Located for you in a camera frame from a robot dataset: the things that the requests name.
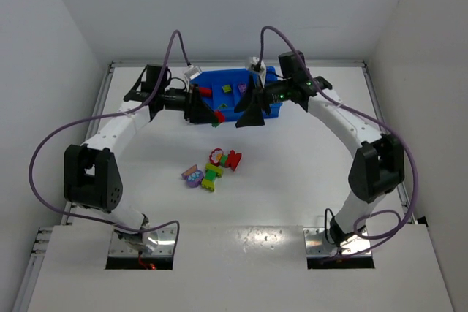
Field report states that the purple butterfly lego brick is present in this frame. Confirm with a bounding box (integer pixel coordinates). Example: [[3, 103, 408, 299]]
[[238, 83, 246, 94]]

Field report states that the red small lego brick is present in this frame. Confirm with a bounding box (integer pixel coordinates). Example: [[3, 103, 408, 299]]
[[214, 110, 225, 124]]

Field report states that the red flower lego brick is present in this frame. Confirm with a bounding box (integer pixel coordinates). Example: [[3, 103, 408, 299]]
[[208, 148, 224, 166]]

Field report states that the red crown lego piece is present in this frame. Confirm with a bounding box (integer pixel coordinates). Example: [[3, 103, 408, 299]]
[[224, 150, 242, 172]]

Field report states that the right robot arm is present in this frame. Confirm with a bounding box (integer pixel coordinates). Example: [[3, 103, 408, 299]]
[[234, 52, 404, 246]]

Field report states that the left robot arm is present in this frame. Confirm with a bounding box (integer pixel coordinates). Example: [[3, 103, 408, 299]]
[[64, 65, 223, 247]]

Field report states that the blue divided plastic bin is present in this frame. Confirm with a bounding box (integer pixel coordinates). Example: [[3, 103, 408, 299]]
[[189, 66, 284, 123]]

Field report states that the lime green lego stack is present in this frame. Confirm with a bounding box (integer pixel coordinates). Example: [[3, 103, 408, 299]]
[[200, 163, 224, 191]]

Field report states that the purple paw lego brick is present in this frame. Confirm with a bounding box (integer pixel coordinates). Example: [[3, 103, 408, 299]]
[[181, 164, 204, 188]]

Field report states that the white front board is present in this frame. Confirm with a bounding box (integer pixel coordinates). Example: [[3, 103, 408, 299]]
[[29, 225, 452, 311]]

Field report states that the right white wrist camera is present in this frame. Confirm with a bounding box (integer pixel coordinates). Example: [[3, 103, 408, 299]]
[[245, 56, 267, 88]]

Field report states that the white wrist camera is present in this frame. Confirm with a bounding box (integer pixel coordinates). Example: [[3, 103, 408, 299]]
[[245, 56, 267, 88], [184, 65, 203, 82]]

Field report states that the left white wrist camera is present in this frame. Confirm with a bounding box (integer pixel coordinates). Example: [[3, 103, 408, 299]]
[[184, 65, 203, 82]]

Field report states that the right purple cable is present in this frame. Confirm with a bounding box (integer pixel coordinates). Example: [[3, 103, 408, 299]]
[[260, 26, 418, 262]]

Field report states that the purple cable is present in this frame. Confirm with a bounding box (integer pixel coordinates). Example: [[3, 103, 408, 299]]
[[28, 29, 193, 251], [260, 26, 418, 262]]

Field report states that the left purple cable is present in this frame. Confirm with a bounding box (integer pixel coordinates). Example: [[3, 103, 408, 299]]
[[28, 29, 193, 251]]

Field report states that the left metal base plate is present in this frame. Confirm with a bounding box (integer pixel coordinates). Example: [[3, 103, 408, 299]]
[[108, 227, 177, 258]]

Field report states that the metal base plate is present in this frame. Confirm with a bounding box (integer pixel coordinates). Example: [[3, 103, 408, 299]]
[[303, 227, 373, 257], [108, 227, 177, 258]]

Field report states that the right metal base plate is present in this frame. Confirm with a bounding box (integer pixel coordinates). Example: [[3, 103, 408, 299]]
[[303, 227, 373, 257]]

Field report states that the left aluminium frame rail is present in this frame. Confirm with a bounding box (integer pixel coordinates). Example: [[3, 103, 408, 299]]
[[10, 63, 114, 312]]

